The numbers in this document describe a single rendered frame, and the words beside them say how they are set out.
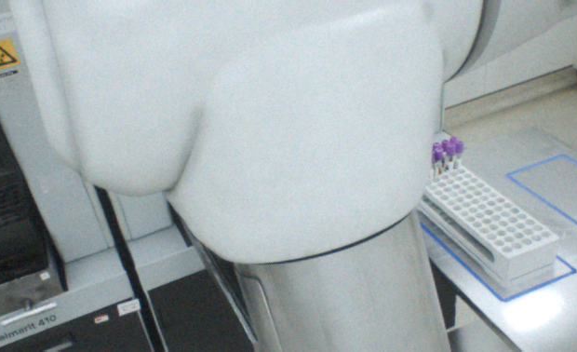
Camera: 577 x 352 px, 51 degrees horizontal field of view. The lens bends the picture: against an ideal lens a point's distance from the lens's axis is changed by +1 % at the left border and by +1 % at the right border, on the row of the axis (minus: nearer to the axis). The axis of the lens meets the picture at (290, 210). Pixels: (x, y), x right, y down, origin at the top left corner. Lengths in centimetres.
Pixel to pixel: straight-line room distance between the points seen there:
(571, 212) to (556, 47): 235
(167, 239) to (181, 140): 111
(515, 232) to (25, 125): 88
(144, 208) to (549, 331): 82
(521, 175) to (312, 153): 107
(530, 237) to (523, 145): 40
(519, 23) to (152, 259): 107
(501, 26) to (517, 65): 304
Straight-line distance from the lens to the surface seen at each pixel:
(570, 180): 129
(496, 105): 335
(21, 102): 120
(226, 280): 107
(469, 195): 112
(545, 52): 346
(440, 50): 28
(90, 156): 25
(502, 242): 102
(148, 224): 135
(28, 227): 129
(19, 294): 129
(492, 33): 31
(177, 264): 132
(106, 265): 133
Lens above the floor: 152
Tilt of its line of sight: 35 degrees down
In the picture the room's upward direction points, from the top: 8 degrees counter-clockwise
